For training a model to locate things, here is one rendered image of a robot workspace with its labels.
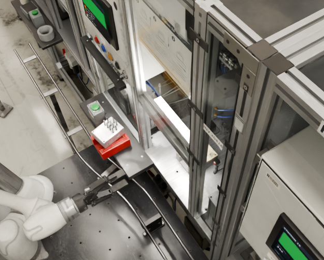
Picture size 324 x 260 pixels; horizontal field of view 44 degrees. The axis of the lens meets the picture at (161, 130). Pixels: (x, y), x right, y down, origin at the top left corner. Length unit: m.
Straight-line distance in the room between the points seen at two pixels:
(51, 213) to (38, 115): 1.90
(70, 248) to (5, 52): 2.41
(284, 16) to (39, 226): 1.14
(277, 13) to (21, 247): 1.45
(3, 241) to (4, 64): 2.32
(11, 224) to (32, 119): 1.65
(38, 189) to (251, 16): 1.36
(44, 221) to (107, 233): 0.53
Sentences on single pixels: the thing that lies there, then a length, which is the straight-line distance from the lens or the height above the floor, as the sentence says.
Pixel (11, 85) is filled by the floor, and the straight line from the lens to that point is 3.74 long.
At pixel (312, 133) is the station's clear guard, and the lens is 0.82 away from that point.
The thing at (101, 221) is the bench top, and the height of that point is 0.68.
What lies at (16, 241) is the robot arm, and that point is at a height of 0.93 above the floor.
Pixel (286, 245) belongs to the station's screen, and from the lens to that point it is 1.07.
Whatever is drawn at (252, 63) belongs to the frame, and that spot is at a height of 2.01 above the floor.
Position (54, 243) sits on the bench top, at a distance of 2.11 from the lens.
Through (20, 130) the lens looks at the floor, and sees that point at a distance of 3.40.
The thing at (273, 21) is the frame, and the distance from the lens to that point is 0.92.
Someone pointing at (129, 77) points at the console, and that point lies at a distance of 1.59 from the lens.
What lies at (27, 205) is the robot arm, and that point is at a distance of 1.77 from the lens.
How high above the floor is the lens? 2.59
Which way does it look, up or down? 55 degrees down
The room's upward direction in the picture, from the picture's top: 4 degrees counter-clockwise
